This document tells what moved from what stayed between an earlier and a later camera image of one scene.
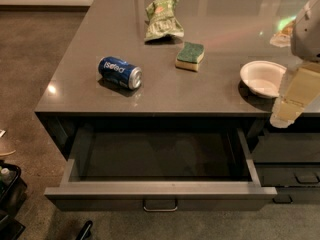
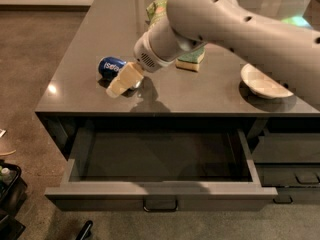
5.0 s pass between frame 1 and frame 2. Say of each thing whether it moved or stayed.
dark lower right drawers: stayed
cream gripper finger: moved
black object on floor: stayed
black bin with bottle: stayed
